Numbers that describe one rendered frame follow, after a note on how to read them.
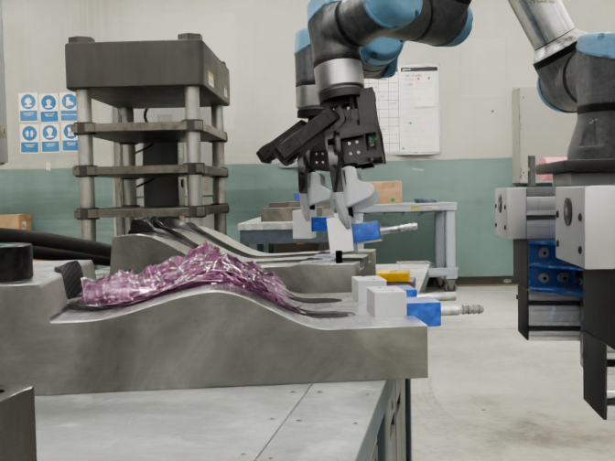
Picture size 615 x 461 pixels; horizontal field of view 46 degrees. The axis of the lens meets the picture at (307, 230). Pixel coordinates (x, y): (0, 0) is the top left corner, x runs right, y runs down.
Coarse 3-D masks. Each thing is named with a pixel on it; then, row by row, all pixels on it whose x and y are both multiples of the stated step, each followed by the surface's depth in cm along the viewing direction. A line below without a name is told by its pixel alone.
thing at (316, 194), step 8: (312, 176) 138; (312, 184) 138; (312, 192) 138; (320, 192) 137; (328, 192) 137; (304, 200) 137; (312, 200) 137; (320, 200) 137; (304, 208) 137; (304, 216) 138
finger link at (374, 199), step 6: (360, 174) 114; (378, 192) 114; (372, 198) 114; (378, 198) 114; (360, 204) 115; (366, 204) 114; (372, 204) 114; (348, 210) 114; (354, 210) 115; (360, 210) 115; (354, 216) 115
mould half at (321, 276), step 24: (120, 240) 111; (144, 240) 110; (168, 240) 112; (192, 240) 119; (120, 264) 111; (144, 264) 111; (264, 264) 110; (288, 264) 108; (312, 264) 105; (336, 264) 105; (288, 288) 106; (312, 288) 106; (336, 288) 105
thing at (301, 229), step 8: (296, 216) 140; (312, 216) 141; (320, 216) 143; (328, 216) 143; (296, 224) 140; (304, 224) 140; (312, 224) 140; (320, 224) 139; (296, 232) 140; (304, 232) 140; (312, 232) 141
